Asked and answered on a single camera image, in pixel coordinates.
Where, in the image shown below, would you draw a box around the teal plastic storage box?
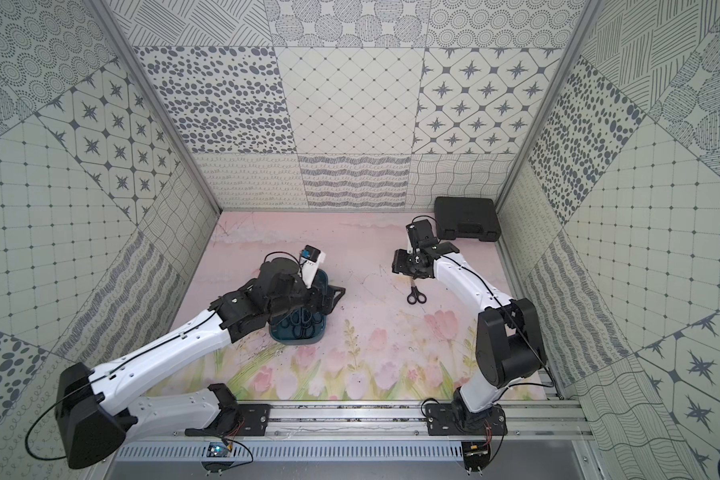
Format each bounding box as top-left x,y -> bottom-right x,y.
269,269 -> 328,346

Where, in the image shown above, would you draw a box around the small dark scissors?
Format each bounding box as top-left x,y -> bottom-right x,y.
406,280 -> 427,305

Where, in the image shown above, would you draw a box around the large all-black scissors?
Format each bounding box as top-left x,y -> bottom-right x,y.
298,309 -> 325,340

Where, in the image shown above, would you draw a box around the black scissors silver blades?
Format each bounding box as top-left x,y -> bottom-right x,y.
274,309 -> 303,340

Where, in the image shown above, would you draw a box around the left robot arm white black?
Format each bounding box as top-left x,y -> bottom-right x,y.
48,246 -> 346,470

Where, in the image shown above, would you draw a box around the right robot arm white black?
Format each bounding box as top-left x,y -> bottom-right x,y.
392,218 -> 547,435

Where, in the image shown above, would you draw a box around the black plastic tool case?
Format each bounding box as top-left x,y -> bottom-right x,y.
434,197 -> 501,242

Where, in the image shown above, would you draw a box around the left green circuit board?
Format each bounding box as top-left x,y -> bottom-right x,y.
201,442 -> 233,474

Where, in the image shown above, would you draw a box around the right black controller board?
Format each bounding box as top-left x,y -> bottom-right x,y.
461,442 -> 492,476

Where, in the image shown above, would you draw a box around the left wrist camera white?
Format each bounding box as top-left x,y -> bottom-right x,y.
299,245 -> 326,289

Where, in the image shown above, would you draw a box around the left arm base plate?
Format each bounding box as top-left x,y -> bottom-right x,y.
184,403 -> 271,438

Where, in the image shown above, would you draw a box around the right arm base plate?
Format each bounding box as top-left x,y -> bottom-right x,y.
420,400 -> 508,436

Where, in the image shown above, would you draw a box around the aluminium rail frame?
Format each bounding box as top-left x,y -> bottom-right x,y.
96,384 -> 592,441

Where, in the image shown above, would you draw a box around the white perforated cable duct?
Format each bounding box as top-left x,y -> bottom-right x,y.
116,440 -> 462,462

